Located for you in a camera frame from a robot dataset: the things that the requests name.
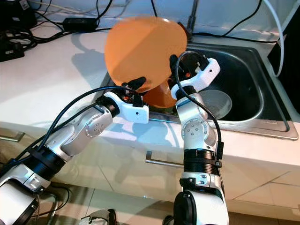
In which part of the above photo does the black charger box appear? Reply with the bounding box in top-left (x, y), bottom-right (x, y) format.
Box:
top-left (0, 0), bottom-right (38, 29)

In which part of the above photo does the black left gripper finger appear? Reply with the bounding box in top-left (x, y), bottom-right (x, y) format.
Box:
top-left (124, 76), bottom-right (147, 91)

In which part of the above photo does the black appliance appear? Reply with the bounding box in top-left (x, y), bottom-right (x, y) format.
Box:
top-left (266, 26), bottom-right (300, 123)

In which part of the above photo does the grey metal faucet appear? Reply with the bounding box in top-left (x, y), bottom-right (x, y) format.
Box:
top-left (185, 0), bottom-right (200, 41)

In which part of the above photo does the stainless steel sink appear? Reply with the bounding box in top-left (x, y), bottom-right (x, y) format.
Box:
top-left (102, 40), bottom-right (300, 140)

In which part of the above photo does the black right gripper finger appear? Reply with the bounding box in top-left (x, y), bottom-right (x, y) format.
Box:
top-left (168, 53), bottom-right (187, 88)

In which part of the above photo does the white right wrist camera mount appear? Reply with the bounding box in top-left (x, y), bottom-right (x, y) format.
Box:
top-left (170, 57), bottom-right (221, 100)

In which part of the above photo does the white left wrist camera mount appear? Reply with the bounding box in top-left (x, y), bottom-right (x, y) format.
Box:
top-left (103, 91), bottom-right (151, 125)

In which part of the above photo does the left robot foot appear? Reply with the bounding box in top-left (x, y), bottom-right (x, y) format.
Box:
top-left (80, 208), bottom-right (118, 225)

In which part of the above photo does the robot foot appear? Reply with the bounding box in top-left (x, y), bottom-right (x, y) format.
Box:
top-left (80, 208), bottom-right (118, 225)
top-left (161, 214), bottom-right (177, 225)

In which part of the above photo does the white translucent bowl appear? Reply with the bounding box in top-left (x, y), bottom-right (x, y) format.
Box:
top-left (198, 90), bottom-right (234, 119)

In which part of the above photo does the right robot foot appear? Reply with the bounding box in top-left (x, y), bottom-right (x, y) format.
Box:
top-left (161, 214), bottom-right (177, 225)

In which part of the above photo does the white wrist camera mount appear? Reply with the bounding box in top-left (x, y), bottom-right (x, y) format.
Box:
top-left (103, 91), bottom-right (151, 125)
top-left (170, 57), bottom-right (221, 100)

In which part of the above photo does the black power adapter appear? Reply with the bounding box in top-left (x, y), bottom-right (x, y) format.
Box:
top-left (64, 18), bottom-right (99, 33)

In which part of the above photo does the orange plastic bowl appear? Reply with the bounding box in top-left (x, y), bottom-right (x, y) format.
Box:
top-left (143, 79), bottom-right (180, 109)

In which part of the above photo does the metal cabinet handle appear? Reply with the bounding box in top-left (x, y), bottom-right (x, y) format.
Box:
top-left (145, 150), bottom-right (186, 169)
top-left (0, 133), bottom-right (24, 143)

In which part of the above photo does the white hose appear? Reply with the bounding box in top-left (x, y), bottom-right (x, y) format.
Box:
top-left (262, 0), bottom-right (287, 78)

